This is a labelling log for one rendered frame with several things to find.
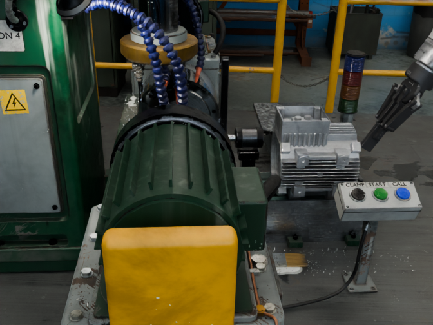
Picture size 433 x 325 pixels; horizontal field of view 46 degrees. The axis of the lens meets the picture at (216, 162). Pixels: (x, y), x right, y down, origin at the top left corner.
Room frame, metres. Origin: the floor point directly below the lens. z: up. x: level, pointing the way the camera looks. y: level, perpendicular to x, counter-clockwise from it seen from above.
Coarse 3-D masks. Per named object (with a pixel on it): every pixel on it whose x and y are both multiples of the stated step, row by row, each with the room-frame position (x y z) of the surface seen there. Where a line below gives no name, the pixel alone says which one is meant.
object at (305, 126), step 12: (276, 108) 1.24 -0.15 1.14; (288, 108) 1.25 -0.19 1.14; (300, 108) 1.25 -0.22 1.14; (312, 108) 1.26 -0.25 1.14; (276, 120) 1.23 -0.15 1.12; (288, 120) 1.16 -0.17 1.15; (300, 120) 1.20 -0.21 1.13; (312, 120) 1.24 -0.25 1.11; (324, 120) 1.17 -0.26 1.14; (276, 132) 1.22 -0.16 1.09; (288, 132) 1.16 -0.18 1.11; (300, 132) 1.16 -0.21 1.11; (312, 132) 1.16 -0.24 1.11; (324, 132) 1.16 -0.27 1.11; (300, 144) 1.16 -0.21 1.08; (312, 144) 1.16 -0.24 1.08; (324, 144) 1.16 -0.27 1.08
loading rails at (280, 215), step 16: (272, 208) 1.12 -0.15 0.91; (288, 208) 1.13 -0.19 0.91; (304, 208) 1.13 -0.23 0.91; (320, 208) 1.13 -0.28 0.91; (336, 208) 1.14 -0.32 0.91; (272, 224) 1.12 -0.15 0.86; (288, 224) 1.13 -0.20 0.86; (304, 224) 1.13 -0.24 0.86; (320, 224) 1.13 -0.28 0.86; (336, 224) 1.14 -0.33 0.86; (352, 224) 1.14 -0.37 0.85; (272, 240) 1.12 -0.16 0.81; (288, 240) 1.11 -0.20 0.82; (304, 240) 1.13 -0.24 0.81; (320, 240) 1.13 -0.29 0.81; (336, 240) 1.14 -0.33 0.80; (352, 240) 1.12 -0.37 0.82
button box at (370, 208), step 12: (336, 192) 0.98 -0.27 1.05; (348, 192) 0.95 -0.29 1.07; (372, 192) 0.95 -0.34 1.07; (336, 204) 0.96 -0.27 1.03; (348, 204) 0.92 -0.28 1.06; (360, 204) 0.92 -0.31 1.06; (372, 204) 0.92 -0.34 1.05; (384, 204) 0.93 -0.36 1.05; (396, 204) 0.93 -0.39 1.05; (408, 204) 0.93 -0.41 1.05; (420, 204) 0.93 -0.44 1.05; (348, 216) 0.92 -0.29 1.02; (360, 216) 0.92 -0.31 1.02; (372, 216) 0.93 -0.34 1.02; (384, 216) 0.93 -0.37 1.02; (396, 216) 0.93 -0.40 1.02; (408, 216) 0.94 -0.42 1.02
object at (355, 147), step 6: (282, 144) 1.14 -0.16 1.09; (288, 144) 1.14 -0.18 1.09; (354, 144) 1.15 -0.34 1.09; (360, 144) 1.15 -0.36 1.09; (282, 150) 1.13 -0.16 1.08; (288, 150) 1.13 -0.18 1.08; (354, 150) 1.14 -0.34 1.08; (360, 150) 1.14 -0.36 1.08; (270, 168) 1.27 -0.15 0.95; (282, 192) 1.13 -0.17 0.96
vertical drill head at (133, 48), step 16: (144, 0) 1.14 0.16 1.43; (160, 0) 1.14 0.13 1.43; (176, 0) 1.16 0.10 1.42; (160, 16) 1.13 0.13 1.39; (176, 16) 1.16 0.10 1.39; (176, 32) 1.15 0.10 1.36; (128, 48) 1.11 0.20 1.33; (144, 48) 1.09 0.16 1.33; (160, 48) 1.09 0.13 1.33; (176, 48) 1.10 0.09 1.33; (192, 48) 1.14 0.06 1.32; (144, 64) 1.10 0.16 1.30; (160, 64) 1.10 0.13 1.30
